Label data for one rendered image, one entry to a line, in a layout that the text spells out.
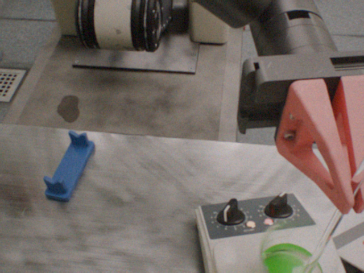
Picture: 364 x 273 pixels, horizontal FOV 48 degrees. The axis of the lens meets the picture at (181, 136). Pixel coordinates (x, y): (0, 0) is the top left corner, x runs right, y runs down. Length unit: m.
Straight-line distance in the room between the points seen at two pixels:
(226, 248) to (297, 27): 0.22
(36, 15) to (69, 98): 1.15
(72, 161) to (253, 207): 0.26
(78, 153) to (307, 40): 0.39
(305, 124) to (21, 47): 1.97
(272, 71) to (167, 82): 1.00
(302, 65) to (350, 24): 1.97
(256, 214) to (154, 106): 0.76
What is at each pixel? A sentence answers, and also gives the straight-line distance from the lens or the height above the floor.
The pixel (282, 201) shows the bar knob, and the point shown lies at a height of 0.81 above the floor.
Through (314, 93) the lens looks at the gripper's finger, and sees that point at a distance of 0.26.
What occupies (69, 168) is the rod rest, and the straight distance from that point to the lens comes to 0.59.
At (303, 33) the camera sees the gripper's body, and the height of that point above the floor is 1.04.
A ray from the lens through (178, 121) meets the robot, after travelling 1.14.
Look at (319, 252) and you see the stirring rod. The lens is 0.32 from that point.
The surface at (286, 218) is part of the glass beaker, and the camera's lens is 0.35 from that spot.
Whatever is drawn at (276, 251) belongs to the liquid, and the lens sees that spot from 0.39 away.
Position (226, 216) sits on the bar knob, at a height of 0.82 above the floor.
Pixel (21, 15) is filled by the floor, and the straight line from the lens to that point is 2.40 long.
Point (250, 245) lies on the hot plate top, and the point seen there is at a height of 0.84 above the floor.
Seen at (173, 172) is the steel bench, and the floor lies 0.75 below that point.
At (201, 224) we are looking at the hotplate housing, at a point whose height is 0.79.
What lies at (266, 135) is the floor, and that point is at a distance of 1.60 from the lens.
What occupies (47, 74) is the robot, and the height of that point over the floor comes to 0.36.
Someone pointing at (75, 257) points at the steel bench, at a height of 0.75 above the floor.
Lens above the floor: 1.22
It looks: 50 degrees down
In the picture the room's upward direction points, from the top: 3 degrees counter-clockwise
